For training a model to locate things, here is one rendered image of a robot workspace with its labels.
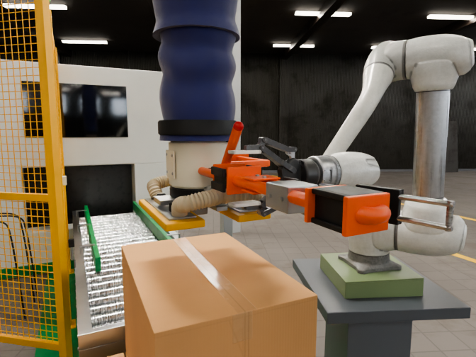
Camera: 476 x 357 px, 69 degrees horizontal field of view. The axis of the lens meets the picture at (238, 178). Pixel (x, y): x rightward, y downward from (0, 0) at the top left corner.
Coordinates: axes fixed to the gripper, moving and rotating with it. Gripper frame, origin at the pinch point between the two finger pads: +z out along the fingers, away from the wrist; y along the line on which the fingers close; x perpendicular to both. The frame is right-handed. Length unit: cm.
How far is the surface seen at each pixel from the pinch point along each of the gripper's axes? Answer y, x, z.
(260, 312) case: 30.1, -4.9, -3.2
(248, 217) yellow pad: 11.9, 9.1, -7.8
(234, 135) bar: -9.5, 0.7, 0.6
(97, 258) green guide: 60, 135, 22
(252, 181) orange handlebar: -0.8, -11.3, 2.5
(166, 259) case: 29.3, 34.8, 7.9
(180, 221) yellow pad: 11.0, 10.1, 10.5
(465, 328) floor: 124, 62, -207
